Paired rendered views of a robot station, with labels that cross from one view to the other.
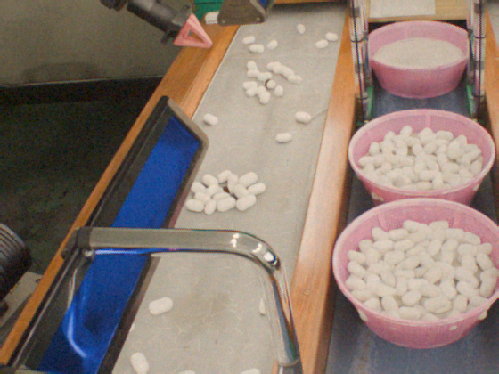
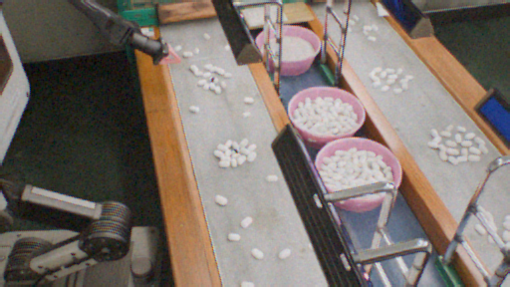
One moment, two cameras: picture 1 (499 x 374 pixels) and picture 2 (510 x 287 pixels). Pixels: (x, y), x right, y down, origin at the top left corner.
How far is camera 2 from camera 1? 0.79 m
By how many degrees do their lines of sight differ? 27
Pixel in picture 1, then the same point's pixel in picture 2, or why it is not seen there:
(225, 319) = (282, 219)
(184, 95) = (167, 95)
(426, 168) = (329, 121)
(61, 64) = not seen: outside the picture
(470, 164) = (349, 114)
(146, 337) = (248, 240)
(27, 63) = not seen: outside the picture
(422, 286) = (362, 181)
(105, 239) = (338, 196)
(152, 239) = (357, 191)
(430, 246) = (355, 161)
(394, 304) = not seen: hidden behind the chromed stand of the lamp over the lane
